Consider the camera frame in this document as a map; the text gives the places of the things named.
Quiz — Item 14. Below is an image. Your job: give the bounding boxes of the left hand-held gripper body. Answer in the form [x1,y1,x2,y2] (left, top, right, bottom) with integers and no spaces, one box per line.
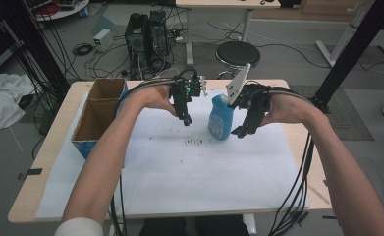
[169,74,209,111]

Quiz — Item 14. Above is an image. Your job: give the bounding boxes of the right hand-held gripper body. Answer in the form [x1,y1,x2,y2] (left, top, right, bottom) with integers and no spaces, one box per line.
[225,63,272,114]

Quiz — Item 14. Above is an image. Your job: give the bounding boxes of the blue bottle with white cap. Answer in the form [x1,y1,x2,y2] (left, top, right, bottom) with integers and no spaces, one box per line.
[207,92,237,142]

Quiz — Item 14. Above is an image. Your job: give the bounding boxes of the cardboard box with blue outside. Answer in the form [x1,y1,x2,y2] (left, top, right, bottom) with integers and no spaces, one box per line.
[70,77,129,160]

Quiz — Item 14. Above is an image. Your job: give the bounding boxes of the person's left hand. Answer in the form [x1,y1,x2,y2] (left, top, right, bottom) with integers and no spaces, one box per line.
[127,84,178,118]

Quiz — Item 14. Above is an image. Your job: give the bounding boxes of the person's right hand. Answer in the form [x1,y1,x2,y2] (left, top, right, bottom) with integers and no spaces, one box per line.
[260,92,315,128]

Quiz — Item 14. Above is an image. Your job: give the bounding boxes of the black round stool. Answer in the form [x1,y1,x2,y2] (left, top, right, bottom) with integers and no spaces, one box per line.
[215,40,261,80]

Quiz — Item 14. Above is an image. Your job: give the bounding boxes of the white paper sheet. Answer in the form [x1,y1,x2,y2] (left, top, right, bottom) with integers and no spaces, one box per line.
[34,89,312,220]

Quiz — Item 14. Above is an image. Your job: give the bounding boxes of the black computer tower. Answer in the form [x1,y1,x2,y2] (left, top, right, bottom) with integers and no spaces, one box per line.
[124,12,152,81]
[147,9,173,68]

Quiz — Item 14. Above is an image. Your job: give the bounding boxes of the grey floor mat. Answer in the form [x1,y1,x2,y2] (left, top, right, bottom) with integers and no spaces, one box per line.
[289,84,376,143]

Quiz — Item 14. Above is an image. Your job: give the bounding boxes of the light desk with white legs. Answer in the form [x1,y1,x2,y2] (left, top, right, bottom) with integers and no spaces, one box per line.
[175,0,283,67]

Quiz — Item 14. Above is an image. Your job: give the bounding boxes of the small white box device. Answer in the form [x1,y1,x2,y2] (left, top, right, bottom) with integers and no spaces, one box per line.
[92,28,115,54]

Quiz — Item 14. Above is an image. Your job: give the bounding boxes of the white table leg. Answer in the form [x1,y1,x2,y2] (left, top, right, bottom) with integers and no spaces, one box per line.
[242,213,258,236]

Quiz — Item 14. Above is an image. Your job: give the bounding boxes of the person's dark trousers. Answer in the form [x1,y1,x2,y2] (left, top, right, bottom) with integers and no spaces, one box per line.
[138,214,250,236]

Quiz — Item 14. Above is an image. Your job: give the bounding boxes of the round white table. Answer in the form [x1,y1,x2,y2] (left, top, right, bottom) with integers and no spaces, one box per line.
[31,0,91,23]

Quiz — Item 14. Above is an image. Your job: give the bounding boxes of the white sleeve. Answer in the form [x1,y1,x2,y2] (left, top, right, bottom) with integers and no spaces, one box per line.
[53,217,104,236]

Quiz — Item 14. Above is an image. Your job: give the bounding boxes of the black tape strip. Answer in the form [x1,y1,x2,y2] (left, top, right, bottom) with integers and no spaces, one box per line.
[17,167,44,181]

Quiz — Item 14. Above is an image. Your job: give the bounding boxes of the white crumpled cloth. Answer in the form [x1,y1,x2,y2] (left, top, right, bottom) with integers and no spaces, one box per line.
[0,71,35,133]

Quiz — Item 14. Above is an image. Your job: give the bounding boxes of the left gripper black cable bundle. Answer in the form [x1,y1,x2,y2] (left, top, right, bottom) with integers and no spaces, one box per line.
[108,67,199,236]

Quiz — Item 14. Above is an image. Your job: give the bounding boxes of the gripper black cable bundle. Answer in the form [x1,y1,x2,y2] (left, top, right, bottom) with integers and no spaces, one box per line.
[267,85,315,236]
[108,67,199,236]

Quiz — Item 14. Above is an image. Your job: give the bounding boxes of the long black floor cable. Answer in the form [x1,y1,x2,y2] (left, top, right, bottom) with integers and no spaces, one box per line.
[208,21,332,70]

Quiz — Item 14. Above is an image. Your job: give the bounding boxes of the right gripper black cable bundle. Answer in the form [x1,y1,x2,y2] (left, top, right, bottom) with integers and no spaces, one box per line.
[267,85,315,236]

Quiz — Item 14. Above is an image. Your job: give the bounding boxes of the white desk frame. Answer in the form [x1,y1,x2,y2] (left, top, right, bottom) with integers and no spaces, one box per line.
[314,0,384,69]

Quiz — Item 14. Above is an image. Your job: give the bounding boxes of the black metal stand post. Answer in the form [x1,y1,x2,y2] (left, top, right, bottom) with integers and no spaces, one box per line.
[0,0,72,100]
[309,0,384,115]

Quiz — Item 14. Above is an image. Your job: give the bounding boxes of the coiled black cable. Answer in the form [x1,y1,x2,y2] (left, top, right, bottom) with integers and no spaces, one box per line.
[72,42,95,57]

